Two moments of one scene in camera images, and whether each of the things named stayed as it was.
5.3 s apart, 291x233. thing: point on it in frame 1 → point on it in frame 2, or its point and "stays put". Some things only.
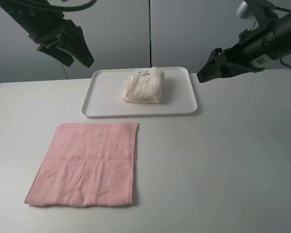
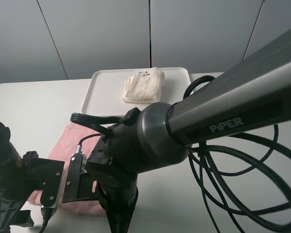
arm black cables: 282,64 → 106,121
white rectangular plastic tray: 104,95 stays put
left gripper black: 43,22 → 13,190
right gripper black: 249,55 → 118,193
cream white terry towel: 144,85 stays put
